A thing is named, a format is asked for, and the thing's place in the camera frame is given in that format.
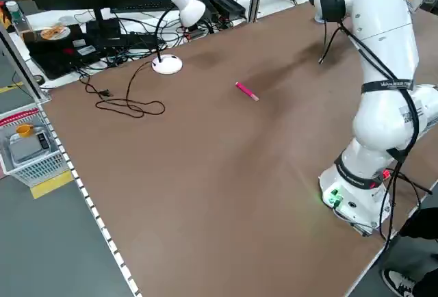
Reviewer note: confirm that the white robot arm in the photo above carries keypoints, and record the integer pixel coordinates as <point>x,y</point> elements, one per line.
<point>376,37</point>

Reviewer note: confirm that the pink marker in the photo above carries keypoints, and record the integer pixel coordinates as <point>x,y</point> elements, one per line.
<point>246,90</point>

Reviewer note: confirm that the white desk lamp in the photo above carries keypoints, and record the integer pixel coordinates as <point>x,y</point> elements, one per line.
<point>191,9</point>

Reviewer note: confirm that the black power supply box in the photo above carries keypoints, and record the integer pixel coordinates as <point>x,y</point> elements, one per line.
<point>226,4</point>

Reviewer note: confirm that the white toothed edge strip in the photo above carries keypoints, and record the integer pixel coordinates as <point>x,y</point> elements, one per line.
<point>87,196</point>

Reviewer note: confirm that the black keyboard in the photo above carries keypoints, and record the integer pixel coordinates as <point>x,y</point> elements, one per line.
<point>147,3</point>

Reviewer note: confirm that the small black remote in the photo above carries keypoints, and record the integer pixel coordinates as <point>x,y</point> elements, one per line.
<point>42,140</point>

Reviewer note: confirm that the white plastic basket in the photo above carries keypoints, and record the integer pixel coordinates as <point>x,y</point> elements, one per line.
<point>37,170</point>

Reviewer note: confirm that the black equipment case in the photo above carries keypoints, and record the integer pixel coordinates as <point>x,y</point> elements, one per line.
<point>51,54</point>

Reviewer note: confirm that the tape roll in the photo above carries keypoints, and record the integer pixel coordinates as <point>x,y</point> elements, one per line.
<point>35,79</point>

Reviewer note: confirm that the grey scale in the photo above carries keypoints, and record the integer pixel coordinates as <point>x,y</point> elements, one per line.
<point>27,148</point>

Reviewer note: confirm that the disc with orange print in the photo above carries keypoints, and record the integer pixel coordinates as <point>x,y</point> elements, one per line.
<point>54,33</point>

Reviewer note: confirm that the yellow cup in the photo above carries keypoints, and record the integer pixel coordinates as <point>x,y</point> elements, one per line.
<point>24,132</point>

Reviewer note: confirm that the person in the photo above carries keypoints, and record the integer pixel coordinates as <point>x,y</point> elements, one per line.
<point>421,221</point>

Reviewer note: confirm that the clear bottle white cap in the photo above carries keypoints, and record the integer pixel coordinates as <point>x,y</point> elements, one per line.
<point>15,16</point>

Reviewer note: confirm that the aluminium frame leg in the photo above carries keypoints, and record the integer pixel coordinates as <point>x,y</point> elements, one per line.
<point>24,67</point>

